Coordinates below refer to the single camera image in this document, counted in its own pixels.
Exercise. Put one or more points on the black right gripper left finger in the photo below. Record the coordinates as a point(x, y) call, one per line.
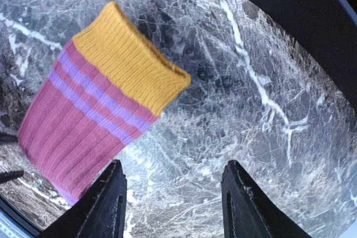
point(100, 212)

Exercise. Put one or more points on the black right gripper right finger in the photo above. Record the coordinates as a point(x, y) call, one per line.
point(248, 212)

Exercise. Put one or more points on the black front table rail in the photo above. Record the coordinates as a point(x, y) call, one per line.
point(327, 30)

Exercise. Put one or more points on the maroon purple orange sock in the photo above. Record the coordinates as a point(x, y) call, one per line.
point(107, 87)

